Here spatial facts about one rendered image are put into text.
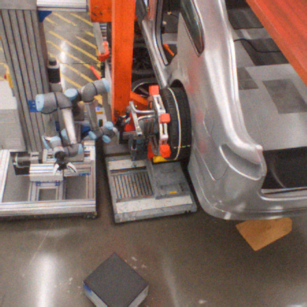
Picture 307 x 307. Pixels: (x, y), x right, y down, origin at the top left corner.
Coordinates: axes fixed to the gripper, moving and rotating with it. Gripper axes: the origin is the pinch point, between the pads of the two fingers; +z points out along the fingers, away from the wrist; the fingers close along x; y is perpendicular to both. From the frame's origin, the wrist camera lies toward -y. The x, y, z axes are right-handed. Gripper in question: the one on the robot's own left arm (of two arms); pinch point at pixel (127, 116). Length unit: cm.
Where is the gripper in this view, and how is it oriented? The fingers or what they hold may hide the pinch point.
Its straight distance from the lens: 375.5
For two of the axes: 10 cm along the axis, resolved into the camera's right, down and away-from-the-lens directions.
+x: 8.4, 4.5, -3.0
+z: 5.3, -6.0, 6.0
